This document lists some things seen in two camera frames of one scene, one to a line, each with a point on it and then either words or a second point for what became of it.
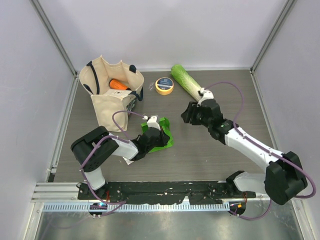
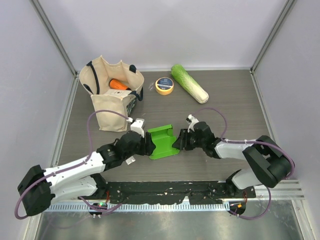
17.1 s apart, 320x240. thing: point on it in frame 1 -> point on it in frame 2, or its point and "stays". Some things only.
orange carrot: (116, 84) stays
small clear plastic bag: (127, 161) stays
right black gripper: (189, 114) -> (182, 143)
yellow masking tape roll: (164, 86) stays
